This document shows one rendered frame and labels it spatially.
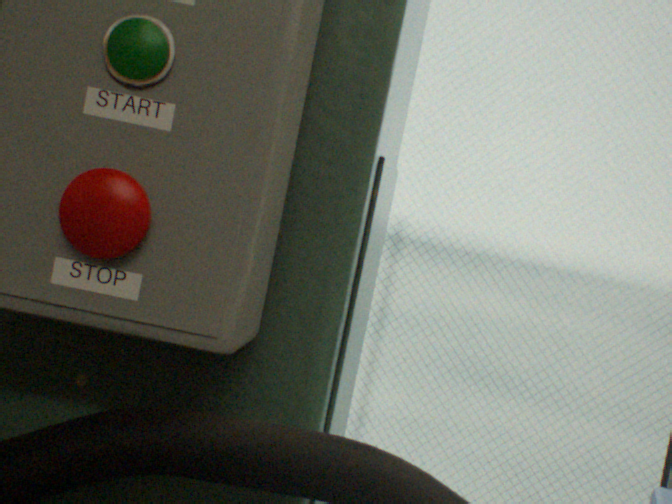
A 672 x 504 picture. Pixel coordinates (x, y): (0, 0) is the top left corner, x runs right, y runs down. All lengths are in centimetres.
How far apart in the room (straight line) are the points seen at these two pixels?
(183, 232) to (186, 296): 2
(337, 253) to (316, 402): 6
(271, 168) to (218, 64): 4
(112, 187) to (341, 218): 10
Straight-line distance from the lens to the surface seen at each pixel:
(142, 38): 42
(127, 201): 42
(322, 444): 45
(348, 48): 48
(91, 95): 43
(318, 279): 48
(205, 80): 43
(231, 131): 42
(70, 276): 43
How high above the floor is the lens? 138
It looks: 3 degrees down
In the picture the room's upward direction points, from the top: 11 degrees clockwise
